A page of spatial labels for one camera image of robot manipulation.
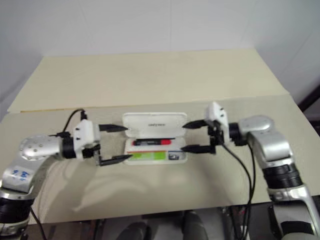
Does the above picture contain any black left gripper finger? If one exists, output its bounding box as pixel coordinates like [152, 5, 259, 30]
[98, 123, 130, 133]
[95, 149, 133, 167]

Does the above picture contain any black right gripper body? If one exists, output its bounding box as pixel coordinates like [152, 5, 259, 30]
[206, 119, 225, 149]

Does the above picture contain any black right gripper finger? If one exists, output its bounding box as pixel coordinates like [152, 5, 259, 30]
[181, 144, 217, 155]
[181, 119, 209, 130]

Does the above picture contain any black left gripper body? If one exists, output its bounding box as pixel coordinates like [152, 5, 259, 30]
[83, 142, 101, 160]

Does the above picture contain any red black whiteboard marker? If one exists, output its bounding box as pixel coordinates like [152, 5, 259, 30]
[131, 138, 173, 147]

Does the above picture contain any green plastic eraser stick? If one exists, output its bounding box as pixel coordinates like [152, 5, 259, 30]
[131, 151, 167, 161]

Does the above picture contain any white case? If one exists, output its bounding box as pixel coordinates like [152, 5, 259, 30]
[121, 112, 189, 166]

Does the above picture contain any cream paper sheet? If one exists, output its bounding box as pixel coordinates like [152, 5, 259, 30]
[6, 48, 291, 113]

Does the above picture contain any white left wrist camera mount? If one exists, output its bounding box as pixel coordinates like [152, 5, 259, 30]
[73, 119, 101, 160]

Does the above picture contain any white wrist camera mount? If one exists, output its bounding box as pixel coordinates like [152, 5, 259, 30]
[204, 101, 230, 146]
[73, 119, 101, 160]

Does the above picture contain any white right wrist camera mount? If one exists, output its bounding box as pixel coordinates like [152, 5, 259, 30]
[204, 101, 230, 146]

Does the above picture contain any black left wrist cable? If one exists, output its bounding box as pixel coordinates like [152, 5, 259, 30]
[61, 108, 88, 135]

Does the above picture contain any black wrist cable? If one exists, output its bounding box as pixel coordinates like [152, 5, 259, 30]
[219, 143, 253, 240]
[247, 143, 256, 203]
[61, 108, 88, 135]

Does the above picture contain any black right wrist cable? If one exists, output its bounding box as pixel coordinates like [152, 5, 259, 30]
[247, 143, 256, 203]
[219, 143, 253, 240]

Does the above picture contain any thin black hanging cable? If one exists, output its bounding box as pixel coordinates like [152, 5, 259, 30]
[30, 209, 48, 240]

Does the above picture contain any black furniture frame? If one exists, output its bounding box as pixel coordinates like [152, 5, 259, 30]
[297, 84, 320, 131]

